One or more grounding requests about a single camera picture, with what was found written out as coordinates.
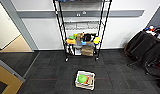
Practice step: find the black bag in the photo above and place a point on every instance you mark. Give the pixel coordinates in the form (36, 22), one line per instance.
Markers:
(88, 37)

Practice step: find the tan wooden door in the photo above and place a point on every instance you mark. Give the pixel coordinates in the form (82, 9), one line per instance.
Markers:
(4, 78)

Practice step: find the round double wall outlet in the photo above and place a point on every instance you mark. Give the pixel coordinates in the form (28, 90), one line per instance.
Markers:
(84, 13)

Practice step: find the tan plush toy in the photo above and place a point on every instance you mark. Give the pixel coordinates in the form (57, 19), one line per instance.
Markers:
(79, 36)

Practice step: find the blue cup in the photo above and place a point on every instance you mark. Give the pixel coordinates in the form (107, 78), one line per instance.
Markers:
(83, 42)

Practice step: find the dark packaged item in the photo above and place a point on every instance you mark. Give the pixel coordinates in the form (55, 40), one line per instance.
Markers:
(70, 50)

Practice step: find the white printed box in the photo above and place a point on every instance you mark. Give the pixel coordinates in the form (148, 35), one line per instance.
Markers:
(77, 50)

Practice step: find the green soft item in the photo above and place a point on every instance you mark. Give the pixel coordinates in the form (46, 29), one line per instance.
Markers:
(82, 78)

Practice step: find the grey door frame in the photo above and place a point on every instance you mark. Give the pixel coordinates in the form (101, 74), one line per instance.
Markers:
(16, 20)

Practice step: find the red white small object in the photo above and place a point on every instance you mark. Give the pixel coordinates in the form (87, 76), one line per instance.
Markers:
(152, 28)

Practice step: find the black chair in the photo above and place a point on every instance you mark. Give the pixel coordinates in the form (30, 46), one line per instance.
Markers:
(142, 45)

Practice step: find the yellow toy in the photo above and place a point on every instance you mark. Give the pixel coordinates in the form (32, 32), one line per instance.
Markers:
(97, 40)

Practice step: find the pale woven basket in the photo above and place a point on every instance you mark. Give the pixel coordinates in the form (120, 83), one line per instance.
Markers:
(84, 87)

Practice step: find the green toy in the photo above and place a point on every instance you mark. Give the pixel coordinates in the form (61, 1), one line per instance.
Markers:
(72, 37)

